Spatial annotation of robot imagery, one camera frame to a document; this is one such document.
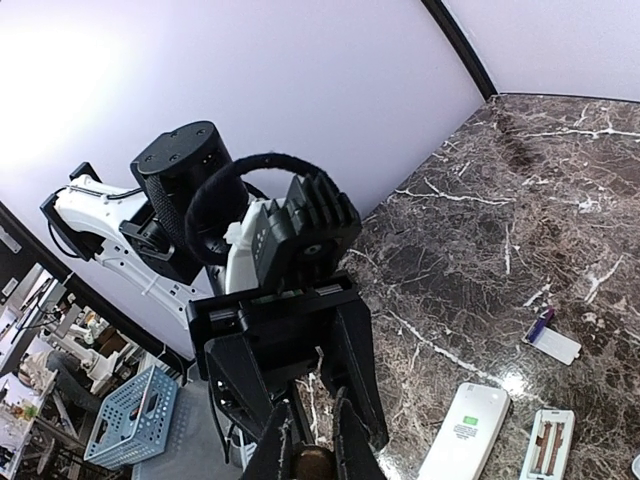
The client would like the purple battery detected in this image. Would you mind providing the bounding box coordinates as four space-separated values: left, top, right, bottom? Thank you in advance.
528 307 555 340

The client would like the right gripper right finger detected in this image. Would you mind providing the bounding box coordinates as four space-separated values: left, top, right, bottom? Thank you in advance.
332 387 386 480

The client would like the small white remote control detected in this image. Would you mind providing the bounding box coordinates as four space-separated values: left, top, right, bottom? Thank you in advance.
418 382 510 480

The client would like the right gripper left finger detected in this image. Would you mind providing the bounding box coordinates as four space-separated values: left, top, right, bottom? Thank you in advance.
241 402 293 480

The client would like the long white remote control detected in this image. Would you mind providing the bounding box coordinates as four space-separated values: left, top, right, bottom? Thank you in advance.
519 409 576 480

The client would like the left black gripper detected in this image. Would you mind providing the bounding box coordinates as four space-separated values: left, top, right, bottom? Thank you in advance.
187 272 389 450

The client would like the left black frame post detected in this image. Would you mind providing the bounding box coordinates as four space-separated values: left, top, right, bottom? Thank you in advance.
421 0 498 101

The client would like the small remote battery cover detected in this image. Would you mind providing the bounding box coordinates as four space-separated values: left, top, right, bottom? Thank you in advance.
631 454 640 480

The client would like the clear handle screwdriver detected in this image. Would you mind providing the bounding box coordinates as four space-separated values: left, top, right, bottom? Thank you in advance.
293 378 337 479

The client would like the white battery cover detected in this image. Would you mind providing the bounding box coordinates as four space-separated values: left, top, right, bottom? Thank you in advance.
523 327 582 366

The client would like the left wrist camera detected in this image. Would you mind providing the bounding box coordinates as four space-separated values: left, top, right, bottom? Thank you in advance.
224 173 362 294

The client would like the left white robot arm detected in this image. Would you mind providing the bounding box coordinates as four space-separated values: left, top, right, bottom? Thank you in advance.
41 121 389 450

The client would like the blue perforated plastic basket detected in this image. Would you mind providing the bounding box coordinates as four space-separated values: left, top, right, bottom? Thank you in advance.
84 366 178 471

